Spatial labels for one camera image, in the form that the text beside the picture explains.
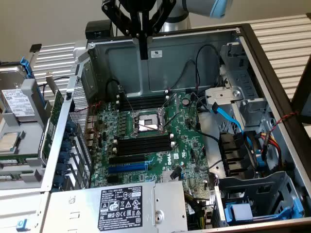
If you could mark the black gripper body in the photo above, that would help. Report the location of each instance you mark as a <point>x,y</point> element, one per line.
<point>136,4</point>

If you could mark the green RAM stick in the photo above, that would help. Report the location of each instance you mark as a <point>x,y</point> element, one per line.
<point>9,161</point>

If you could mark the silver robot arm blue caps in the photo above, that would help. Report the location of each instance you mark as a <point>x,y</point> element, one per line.
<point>175,21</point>

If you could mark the black RAM slot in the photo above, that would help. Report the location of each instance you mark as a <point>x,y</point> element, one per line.
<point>143,104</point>
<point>143,146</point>
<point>143,151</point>
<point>143,107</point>
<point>143,138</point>
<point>143,142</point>
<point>143,97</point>
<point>143,100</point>

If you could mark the black box device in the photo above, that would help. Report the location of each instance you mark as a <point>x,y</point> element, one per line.
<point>97,30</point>

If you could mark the white case sticker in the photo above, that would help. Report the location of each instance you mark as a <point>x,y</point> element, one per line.
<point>156,54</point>

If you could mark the grey metal PC case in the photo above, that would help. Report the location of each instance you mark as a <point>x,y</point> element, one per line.
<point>126,63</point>

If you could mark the metal socket cover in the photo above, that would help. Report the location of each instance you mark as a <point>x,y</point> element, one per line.
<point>173,95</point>

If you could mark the round coin cell battery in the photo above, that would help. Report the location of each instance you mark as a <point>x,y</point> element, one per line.
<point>186,101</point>

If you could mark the thin metal locking lever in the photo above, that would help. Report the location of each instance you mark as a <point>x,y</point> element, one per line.
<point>172,116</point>
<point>145,125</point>

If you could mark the metal drive cage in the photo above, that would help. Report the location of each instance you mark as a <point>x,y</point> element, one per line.
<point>245,80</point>

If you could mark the CPU socket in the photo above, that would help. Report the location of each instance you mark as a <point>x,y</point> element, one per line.
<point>148,120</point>

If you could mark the green graphics card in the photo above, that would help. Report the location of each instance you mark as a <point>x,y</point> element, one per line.
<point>52,114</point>

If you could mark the blue card retention clip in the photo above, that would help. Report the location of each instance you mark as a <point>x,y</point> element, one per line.
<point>71,126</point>
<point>63,156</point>
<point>61,169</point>
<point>65,145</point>
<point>59,181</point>

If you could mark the green motherboard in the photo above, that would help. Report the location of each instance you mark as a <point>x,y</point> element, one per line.
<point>189,136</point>

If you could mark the long black expansion slot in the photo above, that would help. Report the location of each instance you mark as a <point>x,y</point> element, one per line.
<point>126,159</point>

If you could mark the grey parts rack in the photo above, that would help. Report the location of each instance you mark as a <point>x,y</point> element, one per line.
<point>29,136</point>

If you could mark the blue expansion slot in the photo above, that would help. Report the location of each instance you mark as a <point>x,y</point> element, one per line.
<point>126,168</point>

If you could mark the black fan shroud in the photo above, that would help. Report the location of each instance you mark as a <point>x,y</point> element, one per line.
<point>230,150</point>

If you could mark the small silver heatsink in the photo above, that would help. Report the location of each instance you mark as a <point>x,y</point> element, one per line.
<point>166,176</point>

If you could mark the short black expansion slot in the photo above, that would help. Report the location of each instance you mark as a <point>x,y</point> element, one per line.
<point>113,179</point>

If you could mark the silver CPU chip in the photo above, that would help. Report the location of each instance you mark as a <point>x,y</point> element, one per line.
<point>8,142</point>

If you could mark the metal disk bay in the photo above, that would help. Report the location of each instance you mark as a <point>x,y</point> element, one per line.
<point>243,187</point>

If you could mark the silver power supply unit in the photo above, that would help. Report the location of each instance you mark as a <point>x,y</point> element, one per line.
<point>73,208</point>

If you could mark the blue case latch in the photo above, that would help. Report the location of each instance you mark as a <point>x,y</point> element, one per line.
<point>22,223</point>

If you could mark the silver hard disk blue bracket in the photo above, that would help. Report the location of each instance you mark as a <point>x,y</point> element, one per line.
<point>17,102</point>

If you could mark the dark frame post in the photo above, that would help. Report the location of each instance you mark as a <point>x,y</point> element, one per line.
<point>302,92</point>

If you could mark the blue plastic disk bracket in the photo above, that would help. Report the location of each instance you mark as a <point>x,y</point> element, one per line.
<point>239,212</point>

